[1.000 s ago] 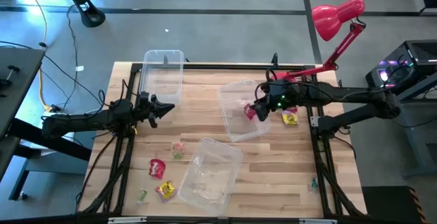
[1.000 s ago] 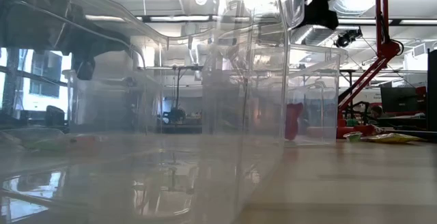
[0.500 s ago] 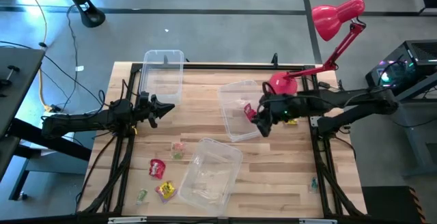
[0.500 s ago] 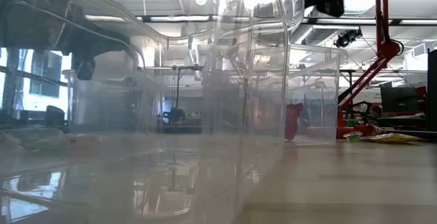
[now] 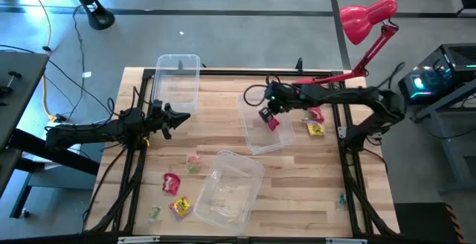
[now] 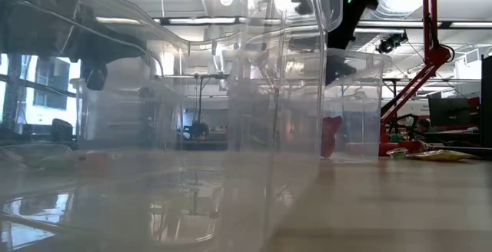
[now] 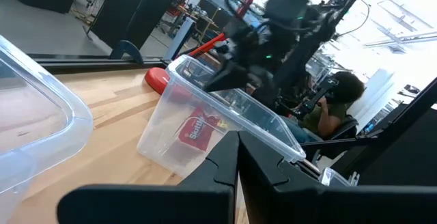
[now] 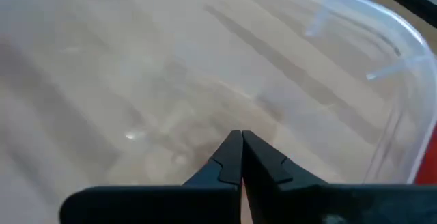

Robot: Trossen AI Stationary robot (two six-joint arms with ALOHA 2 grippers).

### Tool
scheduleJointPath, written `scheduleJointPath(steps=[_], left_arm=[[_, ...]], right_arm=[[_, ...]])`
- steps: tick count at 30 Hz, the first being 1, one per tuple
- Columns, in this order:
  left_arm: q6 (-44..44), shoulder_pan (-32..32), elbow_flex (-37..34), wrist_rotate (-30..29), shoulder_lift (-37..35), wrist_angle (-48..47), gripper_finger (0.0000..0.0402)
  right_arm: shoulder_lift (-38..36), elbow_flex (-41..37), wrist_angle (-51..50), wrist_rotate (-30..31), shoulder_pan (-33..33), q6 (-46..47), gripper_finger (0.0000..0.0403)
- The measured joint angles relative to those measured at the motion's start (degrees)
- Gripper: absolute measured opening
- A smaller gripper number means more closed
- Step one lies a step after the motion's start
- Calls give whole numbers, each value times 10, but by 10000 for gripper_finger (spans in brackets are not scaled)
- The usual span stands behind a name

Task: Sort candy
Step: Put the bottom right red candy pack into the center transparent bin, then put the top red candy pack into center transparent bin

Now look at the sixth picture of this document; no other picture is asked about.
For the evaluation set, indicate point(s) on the green candy packet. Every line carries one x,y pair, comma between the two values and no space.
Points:
397,153

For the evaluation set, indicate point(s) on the yellow red candy packet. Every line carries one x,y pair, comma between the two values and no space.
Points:
442,155

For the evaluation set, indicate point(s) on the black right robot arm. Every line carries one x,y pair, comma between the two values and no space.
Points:
361,12

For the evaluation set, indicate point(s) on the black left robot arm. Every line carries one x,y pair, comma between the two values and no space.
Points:
34,29

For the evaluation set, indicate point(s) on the ceiling light strip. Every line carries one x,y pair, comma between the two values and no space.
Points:
471,24
201,20
117,20
399,24

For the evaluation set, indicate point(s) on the clear plastic bin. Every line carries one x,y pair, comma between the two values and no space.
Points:
300,175
361,110
127,121

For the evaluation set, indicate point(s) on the red desk lamp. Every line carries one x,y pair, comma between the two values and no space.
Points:
436,54

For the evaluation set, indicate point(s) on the black office chair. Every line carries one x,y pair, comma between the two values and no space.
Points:
61,130

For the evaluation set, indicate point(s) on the black background stand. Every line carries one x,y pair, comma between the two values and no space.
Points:
200,102

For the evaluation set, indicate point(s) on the person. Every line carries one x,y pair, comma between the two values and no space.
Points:
423,125

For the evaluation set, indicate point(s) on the black monitor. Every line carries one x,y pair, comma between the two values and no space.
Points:
449,111

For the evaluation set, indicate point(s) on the tall black panel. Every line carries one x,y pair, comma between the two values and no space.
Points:
486,102

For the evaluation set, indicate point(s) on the black hanging camera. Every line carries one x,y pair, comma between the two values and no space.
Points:
391,43

